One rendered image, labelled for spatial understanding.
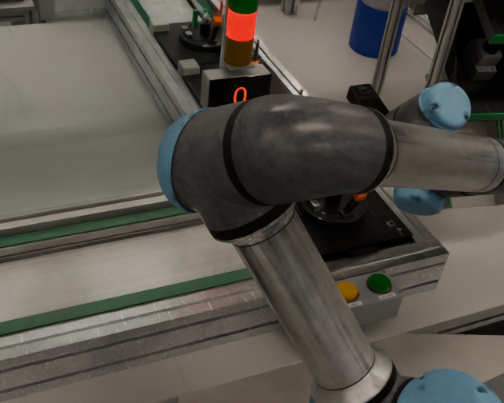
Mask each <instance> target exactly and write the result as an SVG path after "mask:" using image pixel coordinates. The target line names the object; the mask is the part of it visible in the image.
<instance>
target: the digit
mask: <svg viewBox="0 0 504 403"><path fill-rule="evenodd" d="M253 83H254V79H248V80H241V81H234V82H229V89H228V97H227V105H228V104H231V103H235V102H241V101H245V100H249V99H251V96H252V89H253Z"/></svg>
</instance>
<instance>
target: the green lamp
mask: <svg viewBox="0 0 504 403"><path fill-rule="evenodd" d="M229 8H230V10H232V11H233V12H235V13H238V14H253V13H255V12H256V11H257V10H258V0H229Z"/></svg>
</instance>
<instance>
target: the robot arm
mask: <svg viewBox="0 0 504 403"><path fill-rule="evenodd" d="M346 98H347V100H348V101H349V103H348V102H340V101H335V100H331V99H326V98H316V97H311V96H306V95H300V94H269V95H265V96H261V97H257V98H253V99H249V100H245V101H241V102H235V103H231V104H228V105H224V106H218V107H206V108H202V109H200V110H196V111H195V112H193V113H192V114H187V115H185V116H183V117H181V118H179V119H178V120H177V121H175V122H174V123H173V124H172V125H171V126H170V127H169V128H168V130H167V131H166V132H165V134H164V136H163V137H162V140H161V142H160V145H159V147H158V150H159V152H158V158H157V175H158V181H159V185H160V186H161V189H162V192H163V193H164V195H165V196H166V198H167V199H168V200H169V202H170V203H171V204H173V205H174V206H176V207H177V208H179V209H182V210H184V211H186V212H188V213H198V215H199V216H200V218H201V219H202V221H203V222H204V224H205V225H206V228H207V229H208V230H209V231H210V234H211V235H212V237H213V238H214V239H215V240H216V241H220V242H225V243H230V244H232V245H233V247H234V248H235V249H236V251H237V253H238V255H239V257H240V258H241V259H242V261H243V263H244V265H245V266H246V268H247V269H248V271H249V272H250V275H251V276H252V278H253V279H254V281H255V283H256V284H257V286H258V288H259V289H260V290H261V292H262V294H263V296H264V298H265V299H266V301H267V302H268V304H269V306H270V308H271V309H272V310H273V312H274V314H275V316H276V317H277V319H278V320H279V322H280V324H281V325H282V328H283V329H284V330H285V331H286V334H287V335H288V337H289V339H290V340H291V342H292V343H293V345H294V347H295V349H296V350H297V351H298V353H299V355H300V357H301V358H302V360H303V361H304V363H305V365H306V367H307V368H308V370H309V371H310V373H311V375H312V376H313V380H312V382H311V387H310V391H311V393H310V400H309V403H501V401H500V400H499V398H498V397H497V395H496V394H495V393H494V392H493V391H492V390H491V389H490V388H489V387H488V386H486V385H485V384H484V383H482V382H481V381H479V380H477V379H476V378H474V377H472V376H471V375H469V374H468V373H465V372H463V371H460V370H456V369H433V370H430V371H427V372H424V376H422V377H420V378H418V377H407V376H403V375H401V374H400V373H399V372H398V371H397V369H396V367H395V365H394V363H393V362H392V360H391V358H390V356H389V354H388V353H387V352H386V351H385V350H384V349H382V348H381V347H378V346H376V345H370V343H369V342H368V340H367V339H366V336H365V334H364V333H363V332H362V329H361V327H360V325H359V324H358V322H357V320H356V318H355V316H354V315H353V313H352V311H351V309H350V307H349V306H348V304H347V302H346V300H345V298H344V297H343V295H342V293H341V291H340V289H339V288H338V286H337V284H336V282H335V280H334V279H333V277H332V275H331V273H330V271H329V270H328V268H327V266H326V264H325V262H324V261H323V259H322V257H321V255H320V253H319V252H318V250H317V248H316V246H315V244H314V242H313V241H312V239H311V237H310V235H309V234H308V232H307V230H306V227H305V226H304V225H303V223H302V220H301V219H300V217H299V216H298V213H297V212H296V210H295V208H294V207H295V204H296V202H301V201H306V200H310V199H315V198H323V197H329V196H334V195H340V194H367V193H369V192H371V191H373V190H375V189H376V188H378V187H379V186H380V187H394V198H393V199H394V204H395V205H396V206H397V207H398V208H399V209H401V210H403V211H405V212H407V213H412V214H416V215H422V216H431V215H435V214H437V213H440V212H441V211H442V208H443V204H444V203H445V202H446V200H445V198H457V197H469V196H475V195H490V194H504V138H491V137H485V136H480V135H475V134H466V133H462V132H457V130H459V129H460V128H461V127H462V126H464V125H465V124H466V122H467V121H468V119H469V118H470V112H471V105H470V100H469V98H468V96H467V95H466V93H465V91H464V90H463V89H462V88H460V87H459V86H457V85H455V84H454V83H451V82H439V83H438V84H436V85H434V86H431V87H429V88H425V89H424V90H422V91H421V92H420V94H418V95H416V96H414V97H413V98H411V99H410V100H408V101H407V102H405V103H403V104H401V105H400V106H398V107H396V108H395V109H393V110H391V111H389V110H388V109H387V108H386V106H385V105H384V103H383V102H382V100H381V98H380V97H379V96H378V94H377V93H376V91H375V90H374V88H373V87H372V85H371V84H369V83H367V84H361V85H355V86H350V88H349V90H348V93H347V95H346Z"/></svg>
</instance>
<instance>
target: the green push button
mask: <svg viewBox="0 0 504 403"><path fill-rule="evenodd" d="M368 284H369V286H370V288H371V289H373V290H374V291H377V292H380V293H383V292H386V291H388V290H389V289H390V285H391V282H390V279H389V278H388V277H387V276H385V275H383V274H380V273H375V274H372V275H371V276H370V279H369V281H368Z"/></svg>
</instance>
